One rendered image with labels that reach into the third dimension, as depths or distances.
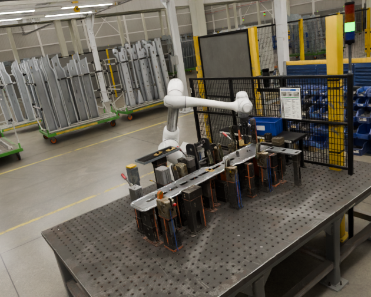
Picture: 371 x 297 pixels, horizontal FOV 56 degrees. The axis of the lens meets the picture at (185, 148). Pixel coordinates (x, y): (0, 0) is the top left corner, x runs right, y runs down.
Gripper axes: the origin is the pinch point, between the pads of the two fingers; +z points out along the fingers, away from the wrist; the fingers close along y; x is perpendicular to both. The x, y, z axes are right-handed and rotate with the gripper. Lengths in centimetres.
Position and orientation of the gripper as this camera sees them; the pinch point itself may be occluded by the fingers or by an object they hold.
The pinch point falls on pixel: (245, 139)
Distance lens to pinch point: 302.3
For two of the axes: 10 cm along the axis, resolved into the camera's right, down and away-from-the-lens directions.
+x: 7.4, -3.1, 6.0
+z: 1.5, 9.4, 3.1
